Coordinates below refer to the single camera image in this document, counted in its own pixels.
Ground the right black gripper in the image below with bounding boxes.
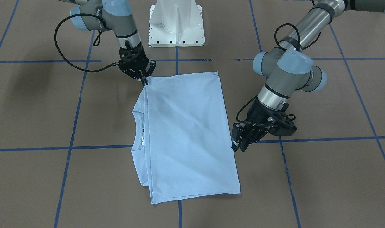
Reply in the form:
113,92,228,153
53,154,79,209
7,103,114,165
119,43,156,86

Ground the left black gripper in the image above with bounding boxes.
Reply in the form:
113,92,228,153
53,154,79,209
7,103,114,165
231,98,289,152

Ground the light blue t-shirt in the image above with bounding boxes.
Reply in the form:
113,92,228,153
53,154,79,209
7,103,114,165
131,71,241,205

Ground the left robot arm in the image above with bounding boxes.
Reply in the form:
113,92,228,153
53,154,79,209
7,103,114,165
231,0,385,152

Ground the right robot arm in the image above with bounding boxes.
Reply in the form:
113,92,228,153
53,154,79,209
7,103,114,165
54,0,156,86

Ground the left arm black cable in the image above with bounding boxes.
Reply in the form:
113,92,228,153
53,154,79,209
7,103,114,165
236,23,304,125

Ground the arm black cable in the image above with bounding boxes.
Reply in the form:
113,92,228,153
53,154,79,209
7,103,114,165
54,14,120,73
236,23,304,125

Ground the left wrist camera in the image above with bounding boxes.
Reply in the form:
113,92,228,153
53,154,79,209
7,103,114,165
268,111,297,136

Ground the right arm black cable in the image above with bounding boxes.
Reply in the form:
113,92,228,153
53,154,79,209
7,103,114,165
54,14,120,73

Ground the white camera mast base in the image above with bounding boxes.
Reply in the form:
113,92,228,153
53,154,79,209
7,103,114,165
148,0,205,47

